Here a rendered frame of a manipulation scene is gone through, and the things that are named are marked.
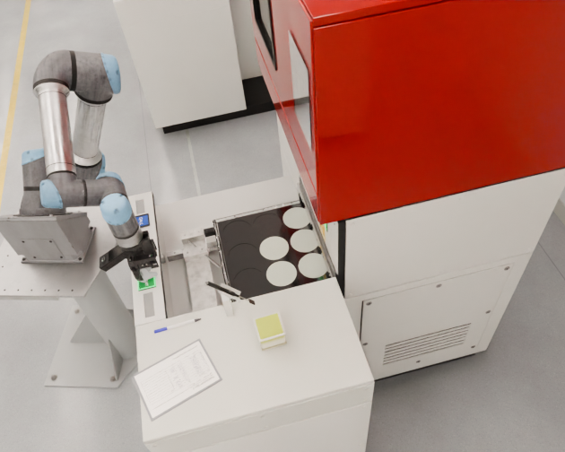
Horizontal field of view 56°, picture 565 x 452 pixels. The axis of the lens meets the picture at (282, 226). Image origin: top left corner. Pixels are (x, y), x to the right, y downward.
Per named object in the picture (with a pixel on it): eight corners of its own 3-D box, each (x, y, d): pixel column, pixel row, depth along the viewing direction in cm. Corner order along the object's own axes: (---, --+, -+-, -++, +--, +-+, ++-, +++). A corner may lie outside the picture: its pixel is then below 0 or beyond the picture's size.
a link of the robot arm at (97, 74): (56, 166, 193) (67, 40, 154) (98, 166, 200) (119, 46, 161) (60, 191, 187) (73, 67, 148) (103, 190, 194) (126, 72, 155)
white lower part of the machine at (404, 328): (413, 227, 294) (434, 108, 231) (483, 359, 242) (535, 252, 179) (291, 256, 288) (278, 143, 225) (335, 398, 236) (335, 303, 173)
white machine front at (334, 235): (284, 142, 225) (276, 59, 194) (343, 299, 173) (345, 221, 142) (278, 143, 224) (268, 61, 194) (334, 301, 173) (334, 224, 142)
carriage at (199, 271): (204, 235, 191) (204, 230, 189) (221, 321, 168) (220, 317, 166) (183, 240, 190) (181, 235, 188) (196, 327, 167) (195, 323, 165)
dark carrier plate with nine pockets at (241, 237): (309, 201, 192) (309, 200, 191) (338, 277, 170) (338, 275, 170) (217, 223, 189) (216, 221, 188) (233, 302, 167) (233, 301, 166)
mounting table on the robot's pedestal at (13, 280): (-6, 313, 196) (-24, 295, 186) (36, 221, 224) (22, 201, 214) (110, 315, 192) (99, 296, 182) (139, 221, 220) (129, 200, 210)
